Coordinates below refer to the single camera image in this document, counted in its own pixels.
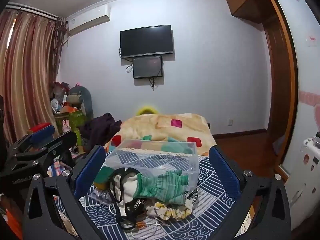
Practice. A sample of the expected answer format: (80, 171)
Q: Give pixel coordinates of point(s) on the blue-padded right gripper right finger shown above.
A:
(245, 190)

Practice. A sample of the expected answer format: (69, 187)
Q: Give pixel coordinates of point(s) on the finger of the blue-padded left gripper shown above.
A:
(42, 132)
(46, 154)

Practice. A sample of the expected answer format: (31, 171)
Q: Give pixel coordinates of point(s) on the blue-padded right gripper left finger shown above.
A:
(72, 185)

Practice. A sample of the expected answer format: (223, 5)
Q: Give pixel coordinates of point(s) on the white cloth with black strap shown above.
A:
(121, 186)

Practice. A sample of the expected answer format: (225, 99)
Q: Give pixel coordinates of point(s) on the clear plastic storage box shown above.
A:
(153, 158)

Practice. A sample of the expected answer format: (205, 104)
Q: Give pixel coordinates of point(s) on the green striped sock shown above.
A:
(168, 188)

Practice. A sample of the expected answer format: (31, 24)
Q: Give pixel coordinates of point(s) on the floral yellow scrunchie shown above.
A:
(167, 212)

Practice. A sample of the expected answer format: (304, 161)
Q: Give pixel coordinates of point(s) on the pink plush bunny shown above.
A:
(65, 126)

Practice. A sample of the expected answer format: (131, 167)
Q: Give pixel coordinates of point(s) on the green cardboard box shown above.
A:
(76, 119)

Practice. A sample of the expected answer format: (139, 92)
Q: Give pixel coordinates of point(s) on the dark purple garment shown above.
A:
(98, 131)

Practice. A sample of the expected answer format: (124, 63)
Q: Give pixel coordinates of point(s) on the green yellow sponge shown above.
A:
(101, 179)

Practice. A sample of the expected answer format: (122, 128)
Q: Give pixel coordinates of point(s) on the navy white patterned bedspread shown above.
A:
(210, 200)

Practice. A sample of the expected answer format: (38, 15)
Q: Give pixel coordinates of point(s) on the white suitcase with stickers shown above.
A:
(302, 186)

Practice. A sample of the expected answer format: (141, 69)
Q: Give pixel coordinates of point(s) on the beige blanket with coloured squares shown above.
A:
(187, 127)

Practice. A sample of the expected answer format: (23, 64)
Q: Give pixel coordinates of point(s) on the red striped curtain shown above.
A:
(31, 47)

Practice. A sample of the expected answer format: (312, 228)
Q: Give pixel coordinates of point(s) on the brown wooden door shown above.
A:
(284, 82)

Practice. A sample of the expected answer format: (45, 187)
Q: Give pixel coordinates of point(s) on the small black wall monitor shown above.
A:
(147, 67)

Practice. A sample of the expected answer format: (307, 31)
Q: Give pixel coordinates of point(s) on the white wall air conditioner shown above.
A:
(89, 19)

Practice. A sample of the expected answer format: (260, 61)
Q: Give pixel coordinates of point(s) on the large black wall television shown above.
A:
(154, 40)

